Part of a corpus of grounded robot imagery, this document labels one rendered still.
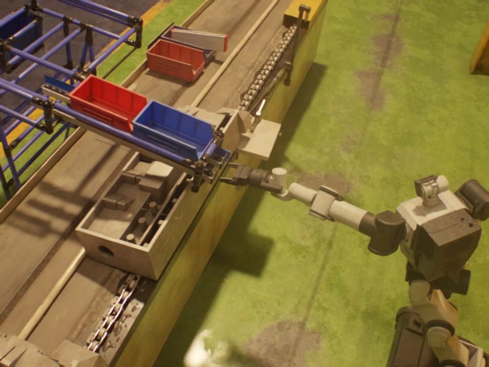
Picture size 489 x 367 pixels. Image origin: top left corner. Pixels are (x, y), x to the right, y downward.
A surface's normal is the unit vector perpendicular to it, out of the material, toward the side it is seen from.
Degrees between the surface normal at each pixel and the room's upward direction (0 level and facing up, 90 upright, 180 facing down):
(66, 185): 0
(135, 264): 90
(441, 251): 80
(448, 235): 16
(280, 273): 0
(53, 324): 0
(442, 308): 43
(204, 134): 88
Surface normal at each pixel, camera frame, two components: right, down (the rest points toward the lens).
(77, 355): 0.17, -0.98
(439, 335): -0.41, 0.63
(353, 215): -0.53, -0.23
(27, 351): -0.07, -0.73
